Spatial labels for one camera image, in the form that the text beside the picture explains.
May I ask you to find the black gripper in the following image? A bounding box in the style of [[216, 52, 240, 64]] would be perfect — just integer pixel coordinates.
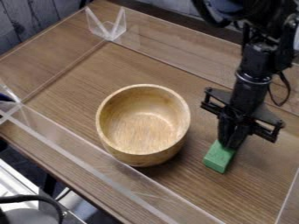
[[200, 72, 286, 150]]

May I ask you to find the black cable loop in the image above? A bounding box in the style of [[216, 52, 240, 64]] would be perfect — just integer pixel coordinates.
[[0, 194, 65, 224]]

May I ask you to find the clear acrylic front wall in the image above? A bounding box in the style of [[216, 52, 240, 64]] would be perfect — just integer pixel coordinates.
[[0, 81, 227, 224]]

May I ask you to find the grey metal base plate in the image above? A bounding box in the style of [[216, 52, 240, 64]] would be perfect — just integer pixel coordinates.
[[0, 158, 90, 224]]

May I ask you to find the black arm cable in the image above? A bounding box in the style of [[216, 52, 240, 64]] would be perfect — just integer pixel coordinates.
[[267, 71, 292, 108]]

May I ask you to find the brown wooden bowl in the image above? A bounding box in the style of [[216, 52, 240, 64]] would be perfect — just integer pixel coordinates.
[[96, 84, 191, 167]]

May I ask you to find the green rectangular block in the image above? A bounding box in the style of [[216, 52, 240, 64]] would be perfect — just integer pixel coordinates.
[[203, 140, 236, 173]]

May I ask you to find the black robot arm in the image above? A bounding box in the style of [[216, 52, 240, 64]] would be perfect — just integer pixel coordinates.
[[191, 0, 299, 150]]

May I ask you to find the clear acrylic corner bracket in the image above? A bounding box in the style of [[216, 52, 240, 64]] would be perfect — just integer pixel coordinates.
[[84, 7, 127, 41]]

